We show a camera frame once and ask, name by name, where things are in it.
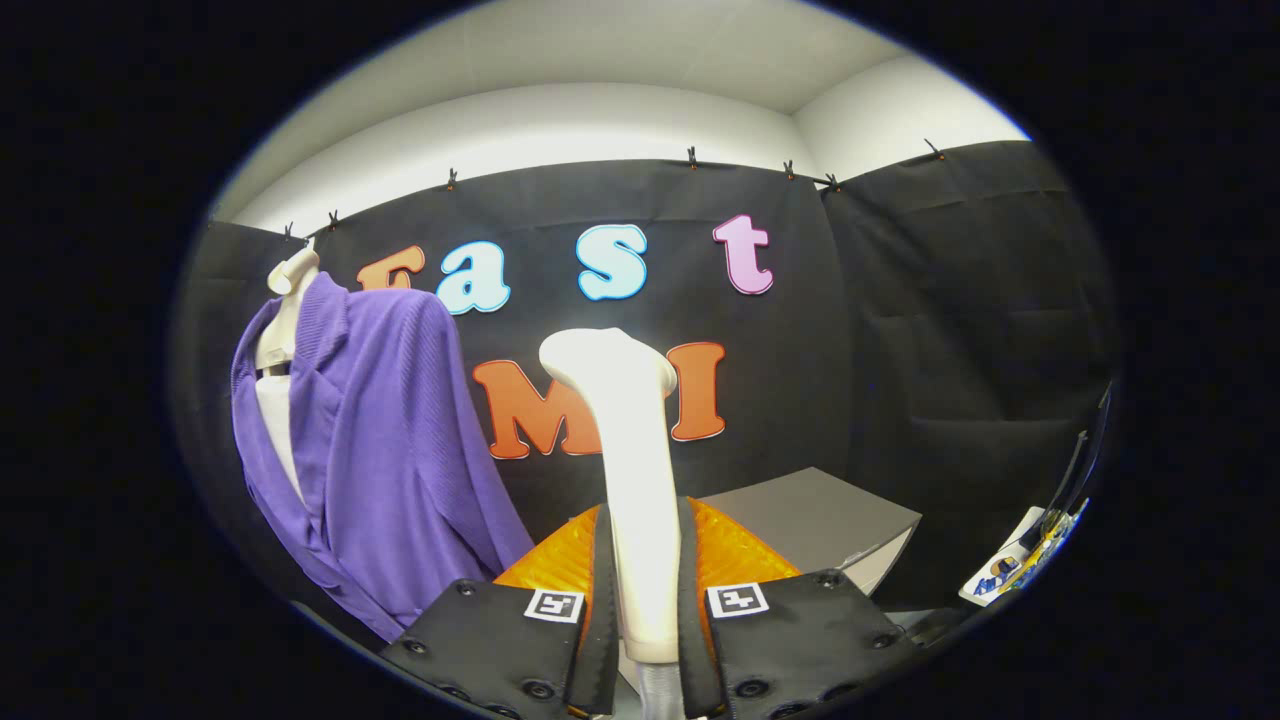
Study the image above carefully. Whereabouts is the white side table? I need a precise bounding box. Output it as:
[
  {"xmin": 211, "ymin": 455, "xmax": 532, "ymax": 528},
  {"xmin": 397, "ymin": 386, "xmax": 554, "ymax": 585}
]
[{"xmin": 958, "ymin": 505, "xmax": 1086, "ymax": 608}]

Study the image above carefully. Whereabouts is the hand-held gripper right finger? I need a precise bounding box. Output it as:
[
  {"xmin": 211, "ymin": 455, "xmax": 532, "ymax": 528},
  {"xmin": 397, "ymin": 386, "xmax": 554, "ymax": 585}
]
[{"xmin": 675, "ymin": 496, "xmax": 921, "ymax": 720}]

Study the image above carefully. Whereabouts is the purple corduroy jacket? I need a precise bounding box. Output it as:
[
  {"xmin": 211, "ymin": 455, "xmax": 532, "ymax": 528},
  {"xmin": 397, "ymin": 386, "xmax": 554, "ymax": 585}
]
[{"xmin": 230, "ymin": 272, "xmax": 536, "ymax": 643}]

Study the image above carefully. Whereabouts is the yellow bottle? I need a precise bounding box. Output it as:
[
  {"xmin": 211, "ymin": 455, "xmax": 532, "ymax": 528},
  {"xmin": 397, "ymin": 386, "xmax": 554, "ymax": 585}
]
[{"xmin": 1000, "ymin": 520, "xmax": 1066, "ymax": 591}]

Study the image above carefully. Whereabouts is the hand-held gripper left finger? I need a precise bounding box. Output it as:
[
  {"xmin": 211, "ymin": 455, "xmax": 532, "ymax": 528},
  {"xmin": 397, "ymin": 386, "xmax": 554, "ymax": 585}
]
[{"xmin": 380, "ymin": 503, "xmax": 621, "ymax": 719}]

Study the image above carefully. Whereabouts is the grey cabinet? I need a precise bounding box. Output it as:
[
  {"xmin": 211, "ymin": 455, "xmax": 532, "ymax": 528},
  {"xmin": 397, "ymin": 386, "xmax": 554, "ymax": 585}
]
[{"xmin": 695, "ymin": 466, "xmax": 923, "ymax": 598}]

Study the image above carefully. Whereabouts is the white mannequin torso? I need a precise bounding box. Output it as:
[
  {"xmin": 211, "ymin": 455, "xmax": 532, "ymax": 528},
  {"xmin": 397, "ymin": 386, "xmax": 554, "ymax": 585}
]
[{"xmin": 254, "ymin": 247, "xmax": 321, "ymax": 501}]

